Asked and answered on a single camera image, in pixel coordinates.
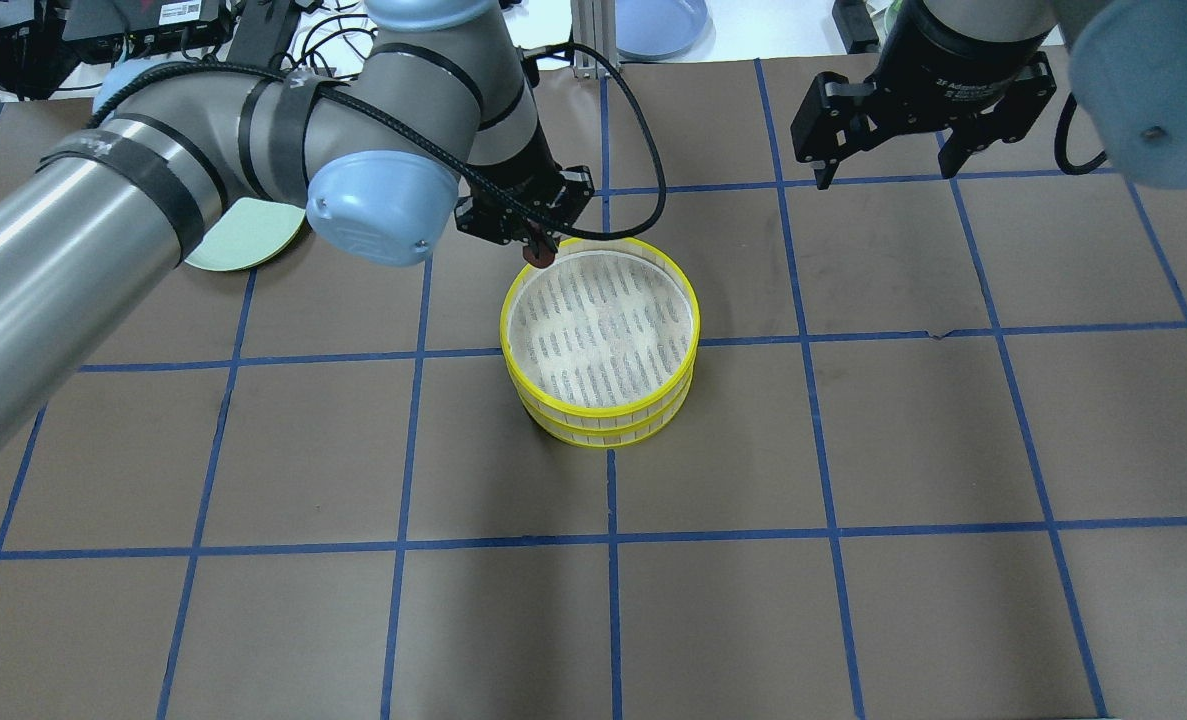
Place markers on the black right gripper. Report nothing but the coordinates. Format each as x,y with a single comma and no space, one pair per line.
953,62

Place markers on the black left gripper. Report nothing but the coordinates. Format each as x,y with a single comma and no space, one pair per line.
531,160

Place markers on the brown bun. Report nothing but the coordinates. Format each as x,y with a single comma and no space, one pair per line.
540,257

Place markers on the yellow top steamer layer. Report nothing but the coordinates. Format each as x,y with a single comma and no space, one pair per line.
608,324

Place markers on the yellow steamer layer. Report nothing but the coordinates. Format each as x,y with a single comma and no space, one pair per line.
608,324
604,427

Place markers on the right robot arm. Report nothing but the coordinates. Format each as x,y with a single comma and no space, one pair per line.
1127,105

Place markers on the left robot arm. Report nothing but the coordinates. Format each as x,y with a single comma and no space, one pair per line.
440,125

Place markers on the yellow bottom steamer layer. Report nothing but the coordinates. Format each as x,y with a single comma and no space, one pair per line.
604,427

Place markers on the blue plate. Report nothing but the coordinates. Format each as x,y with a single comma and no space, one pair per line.
658,30

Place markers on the light green plate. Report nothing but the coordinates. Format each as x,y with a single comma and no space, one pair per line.
250,233

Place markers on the aluminium frame post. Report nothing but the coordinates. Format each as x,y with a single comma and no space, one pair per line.
593,24

